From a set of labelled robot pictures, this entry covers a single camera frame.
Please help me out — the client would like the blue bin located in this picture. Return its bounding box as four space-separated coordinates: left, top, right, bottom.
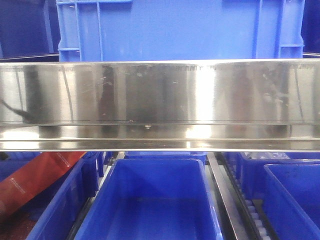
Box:
263 164 320 240
75 158 223 240
0 152 103 240

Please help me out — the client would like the large blue plastic crate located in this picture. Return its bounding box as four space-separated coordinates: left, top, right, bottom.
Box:
56 0 305 62

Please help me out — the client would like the white roller track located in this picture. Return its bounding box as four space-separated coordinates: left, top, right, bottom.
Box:
222 159 271 240

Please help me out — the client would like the steel divider rail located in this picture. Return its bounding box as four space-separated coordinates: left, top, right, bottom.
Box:
207 152 249 240

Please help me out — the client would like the stainless steel shelf beam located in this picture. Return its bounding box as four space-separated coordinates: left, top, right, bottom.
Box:
0 58 320 152

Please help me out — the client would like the blue bin left lower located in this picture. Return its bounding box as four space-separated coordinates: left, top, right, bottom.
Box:
0 152 103 240

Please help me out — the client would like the blue bin center lower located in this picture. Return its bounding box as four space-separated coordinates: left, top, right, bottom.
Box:
75 158 223 240

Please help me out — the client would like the red flat package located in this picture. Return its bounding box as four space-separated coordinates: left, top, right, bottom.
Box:
0 151 86 222

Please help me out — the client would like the blue bin right lower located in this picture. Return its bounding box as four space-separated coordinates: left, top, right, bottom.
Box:
263 164 320 240

